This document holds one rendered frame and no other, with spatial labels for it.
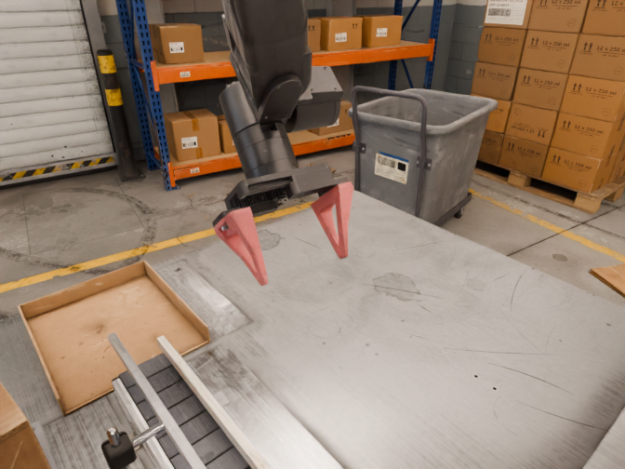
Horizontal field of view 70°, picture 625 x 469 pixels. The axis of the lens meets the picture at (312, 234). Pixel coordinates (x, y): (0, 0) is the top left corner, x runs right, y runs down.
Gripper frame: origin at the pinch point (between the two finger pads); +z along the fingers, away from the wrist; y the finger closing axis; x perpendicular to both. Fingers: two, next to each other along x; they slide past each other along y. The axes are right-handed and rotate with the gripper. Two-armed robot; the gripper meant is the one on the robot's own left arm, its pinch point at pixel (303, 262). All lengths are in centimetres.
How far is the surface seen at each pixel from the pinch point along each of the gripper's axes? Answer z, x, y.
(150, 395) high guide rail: 9.2, 22.7, -16.0
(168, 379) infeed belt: 9.4, 35.3, -11.8
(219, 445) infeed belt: 19.0, 23.4, -9.5
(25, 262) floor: -61, 262, -42
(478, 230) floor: 10, 168, 214
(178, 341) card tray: 4.7, 48.1, -6.8
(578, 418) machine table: 37, 9, 41
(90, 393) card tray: 8, 45, -23
